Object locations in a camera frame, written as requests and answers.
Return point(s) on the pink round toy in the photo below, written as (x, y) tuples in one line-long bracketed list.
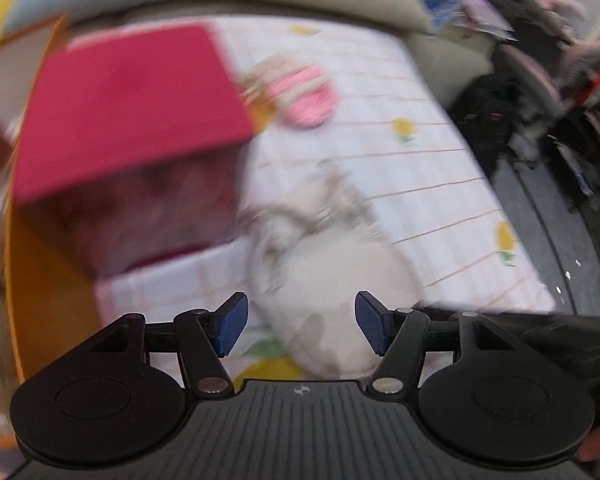
[(265, 82)]

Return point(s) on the white plush toy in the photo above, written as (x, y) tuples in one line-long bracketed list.
[(330, 280)]

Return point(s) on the red box with clear front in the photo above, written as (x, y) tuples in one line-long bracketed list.
[(125, 125)]

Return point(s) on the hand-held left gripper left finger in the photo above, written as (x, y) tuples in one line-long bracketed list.
[(232, 322)]

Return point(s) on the checked white bed sheet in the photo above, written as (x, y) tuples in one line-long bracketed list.
[(430, 185)]

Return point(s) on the orange paper bag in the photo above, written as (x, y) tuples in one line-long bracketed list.
[(40, 300)]

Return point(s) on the black backpack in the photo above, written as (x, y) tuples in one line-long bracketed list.
[(485, 120)]

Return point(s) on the pink and white chair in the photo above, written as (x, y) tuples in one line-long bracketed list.
[(545, 75)]

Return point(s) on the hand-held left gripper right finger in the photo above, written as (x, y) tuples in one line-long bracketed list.
[(372, 322)]

